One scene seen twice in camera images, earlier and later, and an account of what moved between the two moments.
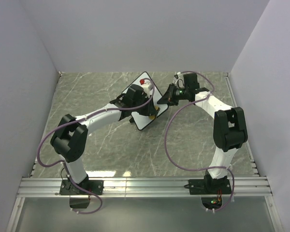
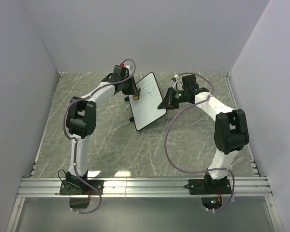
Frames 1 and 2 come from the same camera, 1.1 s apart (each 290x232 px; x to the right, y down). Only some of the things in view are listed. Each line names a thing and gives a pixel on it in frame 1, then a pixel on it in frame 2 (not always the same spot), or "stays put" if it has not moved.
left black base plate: x=70 y=187 stays put
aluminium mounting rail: x=141 y=187 stays put
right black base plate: x=202 y=186 stays put
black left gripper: x=150 y=109 to x=134 y=90
